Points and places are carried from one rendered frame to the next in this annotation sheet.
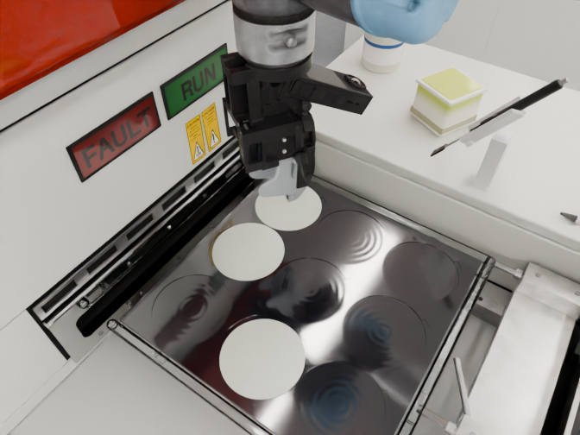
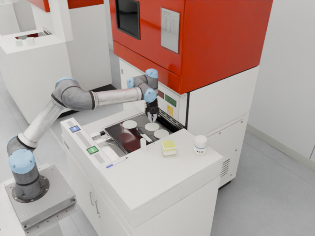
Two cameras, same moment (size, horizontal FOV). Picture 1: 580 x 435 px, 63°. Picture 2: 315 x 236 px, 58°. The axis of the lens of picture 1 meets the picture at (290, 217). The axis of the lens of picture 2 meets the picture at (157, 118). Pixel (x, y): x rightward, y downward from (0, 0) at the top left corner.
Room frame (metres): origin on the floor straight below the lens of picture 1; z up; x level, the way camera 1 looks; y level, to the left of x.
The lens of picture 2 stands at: (0.97, -1.43, 2.05)
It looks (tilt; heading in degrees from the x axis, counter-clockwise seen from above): 34 degrees down; 109
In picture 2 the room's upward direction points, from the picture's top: straight up
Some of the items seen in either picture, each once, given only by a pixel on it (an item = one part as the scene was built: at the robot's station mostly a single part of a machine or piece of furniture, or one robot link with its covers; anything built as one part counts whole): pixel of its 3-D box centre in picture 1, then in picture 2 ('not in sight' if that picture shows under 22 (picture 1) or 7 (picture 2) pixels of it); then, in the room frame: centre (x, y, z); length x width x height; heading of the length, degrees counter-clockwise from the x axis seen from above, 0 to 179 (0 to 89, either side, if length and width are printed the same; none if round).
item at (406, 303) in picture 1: (309, 290); (138, 132); (0.34, -0.03, 0.90); 0.34 x 0.34 x 0.01; 56
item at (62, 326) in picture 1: (183, 229); (162, 121); (0.45, 0.16, 0.89); 0.44 x 0.02 x 0.10; 146
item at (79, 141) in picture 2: not in sight; (85, 148); (0.08, -0.29, 0.89); 0.55 x 0.09 x 0.14; 146
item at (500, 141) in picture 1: (485, 141); (145, 140); (0.48, -0.25, 1.03); 0.06 x 0.04 x 0.13; 56
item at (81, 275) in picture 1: (173, 197); (163, 113); (0.45, 0.16, 0.96); 0.44 x 0.01 x 0.02; 146
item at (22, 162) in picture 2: not in sight; (23, 165); (-0.02, -0.67, 1.05); 0.13 x 0.12 x 0.14; 139
